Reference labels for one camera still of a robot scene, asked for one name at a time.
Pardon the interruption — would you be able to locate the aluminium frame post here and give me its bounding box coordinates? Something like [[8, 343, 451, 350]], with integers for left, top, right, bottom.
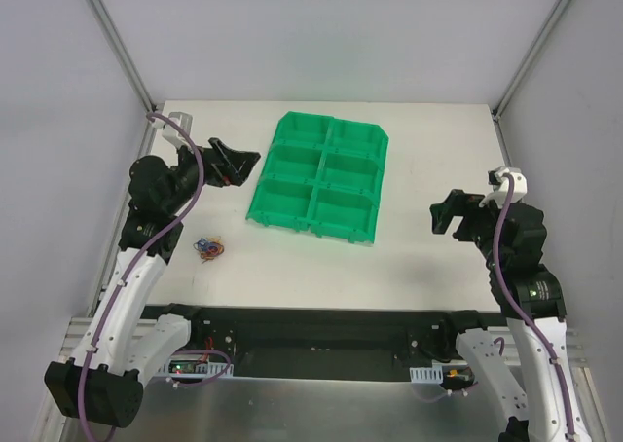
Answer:
[[492, 0, 573, 123], [86, 0, 157, 112]]

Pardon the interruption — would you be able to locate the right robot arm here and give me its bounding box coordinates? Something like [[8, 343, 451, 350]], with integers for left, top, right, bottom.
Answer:
[[430, 184, 591, 441]]

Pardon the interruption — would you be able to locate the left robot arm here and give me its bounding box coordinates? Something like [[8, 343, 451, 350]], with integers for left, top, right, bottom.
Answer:
[[44, 137, 261, 428]]

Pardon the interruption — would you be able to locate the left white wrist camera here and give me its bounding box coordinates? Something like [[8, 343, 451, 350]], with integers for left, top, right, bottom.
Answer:
[[148, 112, 193, 150]]

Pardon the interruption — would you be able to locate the right white cable duct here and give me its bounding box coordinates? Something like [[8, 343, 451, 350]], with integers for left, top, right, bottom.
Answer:
[[409, 365, 444, 386]]

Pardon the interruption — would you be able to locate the left aluminium frame post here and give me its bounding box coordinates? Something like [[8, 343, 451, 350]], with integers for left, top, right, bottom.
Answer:
[[86, 0, 157, 112]]

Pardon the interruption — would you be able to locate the yellow cable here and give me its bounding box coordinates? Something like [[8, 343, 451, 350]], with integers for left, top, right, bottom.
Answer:
[[200, 237, 228, 266]]

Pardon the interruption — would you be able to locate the right aluminium frame post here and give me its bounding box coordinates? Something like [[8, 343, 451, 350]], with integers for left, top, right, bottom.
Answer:
[[492, 0, 573, 123]]

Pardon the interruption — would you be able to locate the green six-compartment bin tray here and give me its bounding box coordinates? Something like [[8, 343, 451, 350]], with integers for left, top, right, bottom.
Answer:
[[246, 111, 389, 244]]

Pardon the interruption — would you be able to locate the white cable duct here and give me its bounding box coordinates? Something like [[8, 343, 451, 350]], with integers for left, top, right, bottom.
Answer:
[[409, 365, 444, 386], [155, 358, 234, 380]]

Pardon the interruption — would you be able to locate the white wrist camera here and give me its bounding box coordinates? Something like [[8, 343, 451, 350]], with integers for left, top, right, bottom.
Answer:
[[148, 112, 193, 150], [479, 166, 528, 208]]

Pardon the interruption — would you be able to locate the left white cable duct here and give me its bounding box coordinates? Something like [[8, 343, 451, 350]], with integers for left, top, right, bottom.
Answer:
[[155, 358, 234, 380]]

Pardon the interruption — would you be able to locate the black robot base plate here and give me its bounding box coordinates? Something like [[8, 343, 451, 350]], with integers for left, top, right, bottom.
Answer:
[[138, 303, 507, 380]]

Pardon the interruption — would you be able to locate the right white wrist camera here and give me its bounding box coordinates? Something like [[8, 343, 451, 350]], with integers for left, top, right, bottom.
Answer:
[[479, 166, 528, 208]]

